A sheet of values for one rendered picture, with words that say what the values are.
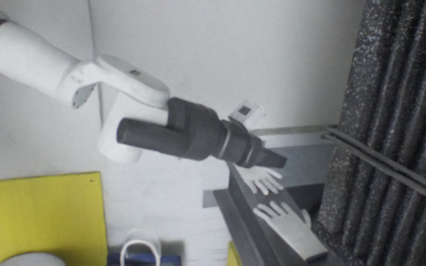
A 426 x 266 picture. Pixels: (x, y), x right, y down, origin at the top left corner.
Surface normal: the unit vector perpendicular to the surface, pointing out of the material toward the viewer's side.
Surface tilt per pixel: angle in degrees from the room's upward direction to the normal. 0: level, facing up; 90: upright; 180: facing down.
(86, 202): 87
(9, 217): 87
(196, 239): 90
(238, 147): 86
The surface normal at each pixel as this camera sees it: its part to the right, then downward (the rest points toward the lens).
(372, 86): 0.41, 0.42
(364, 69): -0.91, 0.14
